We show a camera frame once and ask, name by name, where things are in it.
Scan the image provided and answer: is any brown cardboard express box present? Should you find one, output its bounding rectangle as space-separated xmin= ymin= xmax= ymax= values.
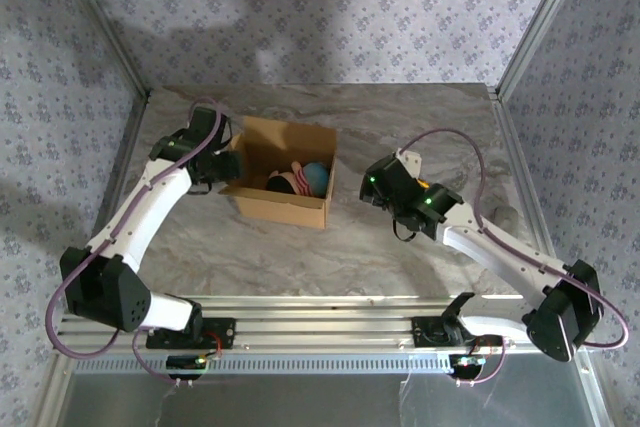
xmin=218 ymin=115 xmax=339 ymax=231

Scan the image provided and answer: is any colourful plush toy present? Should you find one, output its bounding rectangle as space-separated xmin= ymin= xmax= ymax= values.
xmin=265 ymin=160 xmax=331 ymax=198

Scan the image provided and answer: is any small black controller board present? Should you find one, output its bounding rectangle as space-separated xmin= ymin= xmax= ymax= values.
xmin=448 ymin=354 xmax=486 ymax=378
xmin=166 ymin=354 xmax=209 ymax=381

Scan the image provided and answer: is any grey metal sheet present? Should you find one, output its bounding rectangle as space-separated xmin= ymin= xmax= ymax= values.
xmin=59 ymin=371 xmax=601 ymax=427

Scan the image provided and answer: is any aluminium side rail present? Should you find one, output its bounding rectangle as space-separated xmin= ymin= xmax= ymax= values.
xmin=59 ymin=91 xmax=154 ymax=321
xmin=491 ymin=89 xmax=564 ymax=273

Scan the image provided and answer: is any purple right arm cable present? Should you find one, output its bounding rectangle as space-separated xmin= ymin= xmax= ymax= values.
xmin=397 ymin=127 xmax=630 ymax=348

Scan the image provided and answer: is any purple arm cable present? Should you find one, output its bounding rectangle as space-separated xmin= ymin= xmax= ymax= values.
xmin=44 ymin=98 xmax=226 ymax=361
xmin=397 ymin=127 xmax=630 ymax=348

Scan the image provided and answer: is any aluminium frame post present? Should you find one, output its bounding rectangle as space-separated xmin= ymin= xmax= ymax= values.
xmin=49 ymin=0 xmax=152 ymax=98
xmin=494 ymin=0 xmax=596 ymax=98

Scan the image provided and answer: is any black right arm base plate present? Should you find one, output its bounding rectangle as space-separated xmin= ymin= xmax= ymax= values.
xmin=412 ymin=316 xmax=476 ymax=348

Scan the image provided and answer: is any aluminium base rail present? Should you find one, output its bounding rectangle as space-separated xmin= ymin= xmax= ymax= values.
xmin=52 ymin=294 xmax=526 ymax=354

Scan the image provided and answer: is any slotted grey cable duct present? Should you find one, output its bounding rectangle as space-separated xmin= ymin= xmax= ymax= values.
xmin=74 ymin=352 xmax=454 ymax=374

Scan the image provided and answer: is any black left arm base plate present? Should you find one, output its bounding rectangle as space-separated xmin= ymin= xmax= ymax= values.
xmin=144 ymin=317 xmax=236 ymax=351

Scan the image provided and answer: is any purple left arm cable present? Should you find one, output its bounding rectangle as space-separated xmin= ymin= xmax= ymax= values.
xmin=44 ymin=98 xmax=226 ymax=361

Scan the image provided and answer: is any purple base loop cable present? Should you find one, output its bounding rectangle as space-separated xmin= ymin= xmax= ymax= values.
xmin=130 ymin=329 xmax=221 ymax=389
xmin=452 ymin=344 xmax=509 ymax=389

